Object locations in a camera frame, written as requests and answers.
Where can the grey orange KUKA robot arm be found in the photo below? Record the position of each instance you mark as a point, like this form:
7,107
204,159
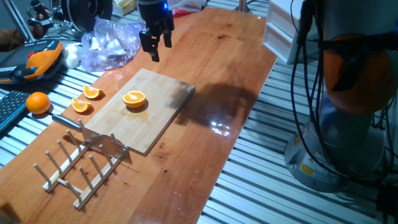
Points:
351,140

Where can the person hand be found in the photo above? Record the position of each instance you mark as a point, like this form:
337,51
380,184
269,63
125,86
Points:
38,31

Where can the cut orange piece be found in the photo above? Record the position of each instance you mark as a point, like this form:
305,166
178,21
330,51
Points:
134,99

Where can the bamboo cutting board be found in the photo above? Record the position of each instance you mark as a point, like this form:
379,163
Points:
149,124

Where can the whole orange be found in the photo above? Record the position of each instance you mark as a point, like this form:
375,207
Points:
38,103

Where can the forearm in brown sleeve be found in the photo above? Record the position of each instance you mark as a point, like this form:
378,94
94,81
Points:
11,40

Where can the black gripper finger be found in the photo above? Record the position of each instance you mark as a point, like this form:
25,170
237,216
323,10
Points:
150,40
168,39

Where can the clear plastic bag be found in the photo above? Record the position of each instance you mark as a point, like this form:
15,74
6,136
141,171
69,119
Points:
109,46

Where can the steel cleaver knife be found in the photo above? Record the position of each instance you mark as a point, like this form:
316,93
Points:
105,143

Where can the wooden peg dish rack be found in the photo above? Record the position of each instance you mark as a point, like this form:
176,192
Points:
63,168

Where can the orange wedge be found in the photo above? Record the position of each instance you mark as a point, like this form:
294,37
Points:
80,105
91,92

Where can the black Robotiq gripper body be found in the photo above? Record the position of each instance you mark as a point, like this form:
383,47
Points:
155,14

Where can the aluminium frame post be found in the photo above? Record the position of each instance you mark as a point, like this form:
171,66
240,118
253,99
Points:
243,4
18,20

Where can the white garlic bulb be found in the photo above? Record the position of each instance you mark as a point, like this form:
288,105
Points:
71,57

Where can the reddish glossy wooden board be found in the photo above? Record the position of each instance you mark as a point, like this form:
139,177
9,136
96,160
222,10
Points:
211,49

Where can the white drawer box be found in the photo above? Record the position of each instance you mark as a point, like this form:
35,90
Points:
280,34

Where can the yellow box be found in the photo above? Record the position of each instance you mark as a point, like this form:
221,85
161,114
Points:
124,6

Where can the black keyboard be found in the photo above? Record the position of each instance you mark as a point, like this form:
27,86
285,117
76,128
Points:
11,107

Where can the orange black teach pendant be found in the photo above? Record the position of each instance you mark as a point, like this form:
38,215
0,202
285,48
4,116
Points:
40,62

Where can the white red-print plastic bag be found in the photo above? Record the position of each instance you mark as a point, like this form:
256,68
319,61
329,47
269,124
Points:
186,6

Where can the black filament spool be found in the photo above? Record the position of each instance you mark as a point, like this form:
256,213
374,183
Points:
84,14

